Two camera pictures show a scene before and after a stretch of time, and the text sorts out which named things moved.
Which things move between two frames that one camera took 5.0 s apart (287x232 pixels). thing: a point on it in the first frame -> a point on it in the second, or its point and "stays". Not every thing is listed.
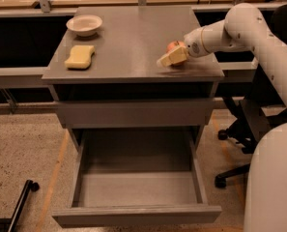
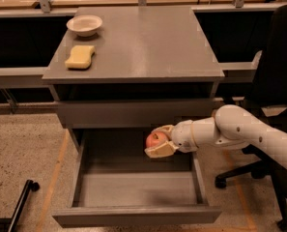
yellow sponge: [80, 57] stays
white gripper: [193, 43] -> [182, 135]
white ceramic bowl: [84, 25] stays
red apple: [175, 44] -> [155, 139]
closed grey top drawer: [136, 113] stays
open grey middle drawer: [143, 176] stays
